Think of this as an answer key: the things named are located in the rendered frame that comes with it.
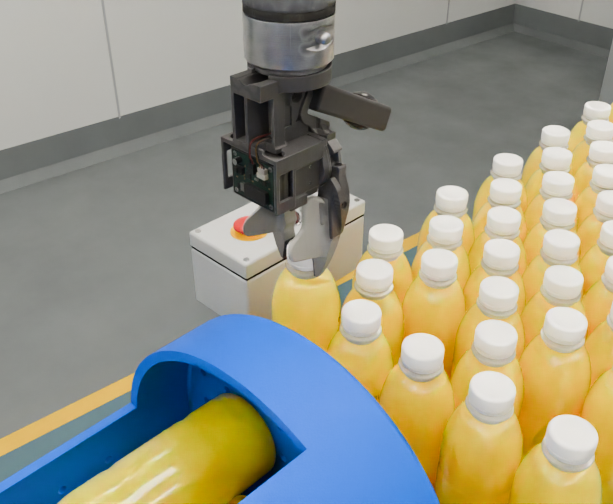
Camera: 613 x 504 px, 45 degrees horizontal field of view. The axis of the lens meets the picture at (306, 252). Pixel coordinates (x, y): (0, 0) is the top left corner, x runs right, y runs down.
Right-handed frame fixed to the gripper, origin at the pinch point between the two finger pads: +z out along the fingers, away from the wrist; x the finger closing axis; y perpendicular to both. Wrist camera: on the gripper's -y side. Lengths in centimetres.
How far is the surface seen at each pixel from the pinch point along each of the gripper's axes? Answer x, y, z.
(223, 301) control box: -12.0, 1.4, 11.9
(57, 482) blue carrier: 2.9, 30.5, 5.8
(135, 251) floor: -167, -79, 115
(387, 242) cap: 1.3, -11.6, 3.6
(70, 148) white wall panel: -249, -101, 108
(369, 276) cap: 4.3, -5.0, 3.4
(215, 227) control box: -16.1, -1.3, 4.7
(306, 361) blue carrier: 18.1, 18.5, -8.7
